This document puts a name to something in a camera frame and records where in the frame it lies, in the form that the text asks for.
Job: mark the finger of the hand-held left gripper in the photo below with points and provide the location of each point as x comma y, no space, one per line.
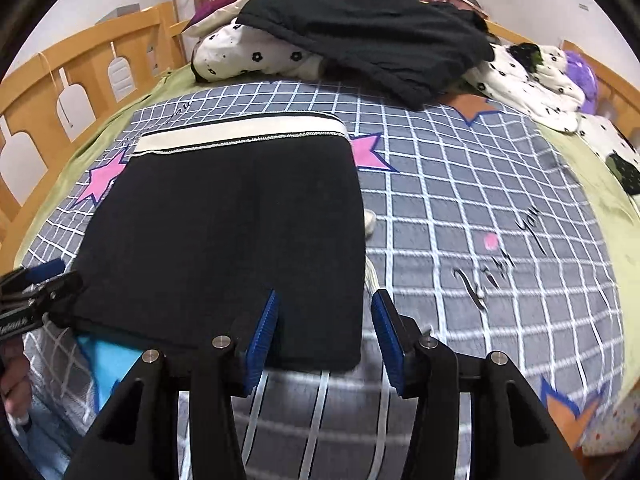
46,270
62,295

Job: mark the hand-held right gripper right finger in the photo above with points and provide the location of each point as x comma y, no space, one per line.
387,340

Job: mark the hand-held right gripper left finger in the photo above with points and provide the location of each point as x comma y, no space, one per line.
262,340

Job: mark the black pants with cream stripe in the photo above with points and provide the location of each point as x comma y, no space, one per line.
225,235

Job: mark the person's left hand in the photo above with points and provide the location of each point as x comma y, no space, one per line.
12,385

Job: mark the person's blue jeans leg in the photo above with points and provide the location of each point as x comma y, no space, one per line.
47,440

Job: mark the grey checked star-print bedsheet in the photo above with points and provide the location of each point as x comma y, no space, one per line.
475,200

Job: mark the star-printed white cloth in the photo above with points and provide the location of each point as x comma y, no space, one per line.
612,425

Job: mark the grey box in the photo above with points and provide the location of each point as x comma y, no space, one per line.
120,14

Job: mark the white floral quilt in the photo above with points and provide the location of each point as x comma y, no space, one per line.
520,85

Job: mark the black clothing heap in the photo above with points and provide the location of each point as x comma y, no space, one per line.
370,35

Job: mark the purple and orange pillow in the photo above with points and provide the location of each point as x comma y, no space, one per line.
215,10

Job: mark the purple plush toy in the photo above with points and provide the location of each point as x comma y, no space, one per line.
582,80

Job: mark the pinkish box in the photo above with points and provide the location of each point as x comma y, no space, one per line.
465,2

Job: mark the wooden bed frame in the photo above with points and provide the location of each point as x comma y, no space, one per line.
90,55

